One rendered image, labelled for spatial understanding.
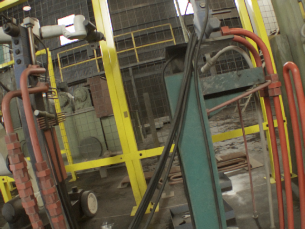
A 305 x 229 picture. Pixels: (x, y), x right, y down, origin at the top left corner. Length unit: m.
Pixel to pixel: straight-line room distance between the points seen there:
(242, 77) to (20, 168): 0.72
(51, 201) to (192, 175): 0.43
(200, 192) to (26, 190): 0.51
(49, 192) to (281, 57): 1.56
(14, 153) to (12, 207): 0.85
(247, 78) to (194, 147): 0.29
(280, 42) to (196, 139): 1.20
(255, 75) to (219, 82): 0.13
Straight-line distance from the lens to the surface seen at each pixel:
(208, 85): 0.74
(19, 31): 0.99
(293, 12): 1.68
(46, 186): 0.72
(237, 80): 0.77
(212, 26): 0.73
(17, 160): 0.68
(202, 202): 0.75
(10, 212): 1.51
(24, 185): 0.68
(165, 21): 12.36
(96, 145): 3.41
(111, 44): 1.63
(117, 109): 1.56
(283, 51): 1.73
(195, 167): 0.71
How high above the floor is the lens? 0.69
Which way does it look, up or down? 3 degrees down
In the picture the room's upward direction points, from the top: 13 degrees counter-clockwise
